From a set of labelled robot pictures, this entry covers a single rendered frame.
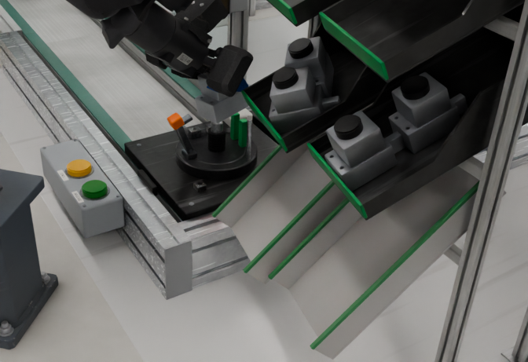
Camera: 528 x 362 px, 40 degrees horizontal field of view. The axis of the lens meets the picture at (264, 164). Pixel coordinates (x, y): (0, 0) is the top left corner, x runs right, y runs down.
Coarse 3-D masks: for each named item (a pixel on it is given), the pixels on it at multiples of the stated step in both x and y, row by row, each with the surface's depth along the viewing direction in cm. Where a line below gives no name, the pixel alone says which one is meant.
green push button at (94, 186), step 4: (92, 180) 118; (96, 180) 118; (84, 184) 116; (88, 184) 117; (92, 184) 117; (96, 184) 117; (100, 184) 117; (104, 184) 117; (84, 188) 115; (88, 188) 115; (92, 188) 115; (96, 188) 116; (100, 188) 116; (104, 188) 116; (84, 192) 115; (88, 192) 115; (92, 192) 115; (96, 192) 115; (100, 192) 115; (104, 192) 116; (88, 196) 115; (92, 196) 115; (96, 196) 115; (100, 196) 115
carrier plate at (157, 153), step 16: (256, 128) 135; (128, 144) 128; (144, 144) 128; (160, 144) 128; (176, 144) 128; (256, 144) 130; (272, 144) 130; (144, 160) 124; (160, 160) 124; (160, 176) 120; (176, 176) 120; (160, 192) 118; (176, 192) 116; (192, 192) 116; (208, 192) 116; (224, 192) 117; (176, 208) 114; (192, 208) 113; (208, 208) 113
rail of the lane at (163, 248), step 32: (32, 64) 157; (32, 96) 153; (64, 96) 144; (64, 128) 137; (96, 128) 134; (96, 160) 125; (128, 192) 117; (128, 224) 118; (160, 224) 112; (160, 256) 109; (160, 288) 112
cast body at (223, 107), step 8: (208, 72) 100; (200, 80) 101; (200, 88) 102; (200, 96) 102; (208, 96) 102; (216, 96) 100; (224, 96) 100; (240, 96) 102; (200, 104) 102; (208, 104) 100; (216, 104) 100; (224, 104) 101; (232, 104) 102; (240, 104) 103; (200, 112) 103; (208, 112) 101; (216, 112) 100; (224, 112) 101; (232, 112) 102; (216, 120) 101
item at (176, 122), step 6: (174, 114) 117; (168, 120) 116; (174, 120) 115; (180, 120) 116; (186, 120) 117; (174, 126) 116; (180, 126) 117; (180, 132) 117; (180, 138) 119; (186, 138) 119; (186, 144) 119; (186, 150) 120; (192, 150) 121
